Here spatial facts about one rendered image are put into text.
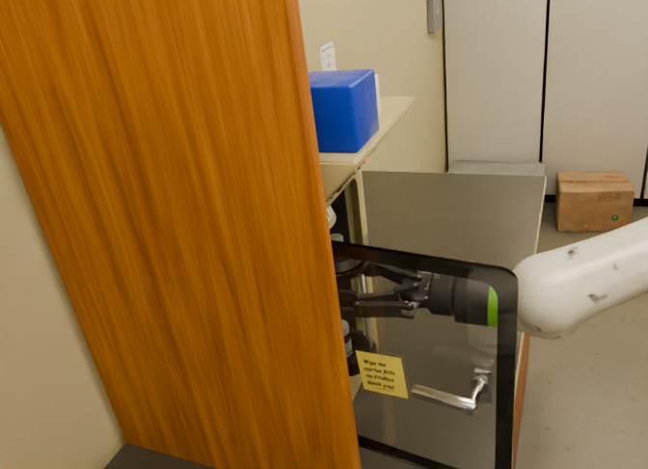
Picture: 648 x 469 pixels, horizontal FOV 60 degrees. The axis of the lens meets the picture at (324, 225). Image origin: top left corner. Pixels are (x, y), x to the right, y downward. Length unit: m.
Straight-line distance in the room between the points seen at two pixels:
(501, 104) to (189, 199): 3.28
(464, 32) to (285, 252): 3.22
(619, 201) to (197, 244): 3.17
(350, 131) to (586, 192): 3.01
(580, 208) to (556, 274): 2.95
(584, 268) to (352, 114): 0.36
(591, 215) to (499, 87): 0.99
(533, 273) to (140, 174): 0.54
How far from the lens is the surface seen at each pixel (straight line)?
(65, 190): 0.92
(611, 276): 0.79
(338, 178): 0.74
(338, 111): 0.74
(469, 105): 3.93
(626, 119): 3.92
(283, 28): 0.62
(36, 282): 1.05
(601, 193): 3.69
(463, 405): 0.79
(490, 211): 1.87
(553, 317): 0.78
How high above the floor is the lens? 1.76
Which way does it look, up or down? 26 degrees down
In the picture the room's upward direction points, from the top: 8 degrees counter-clockwise
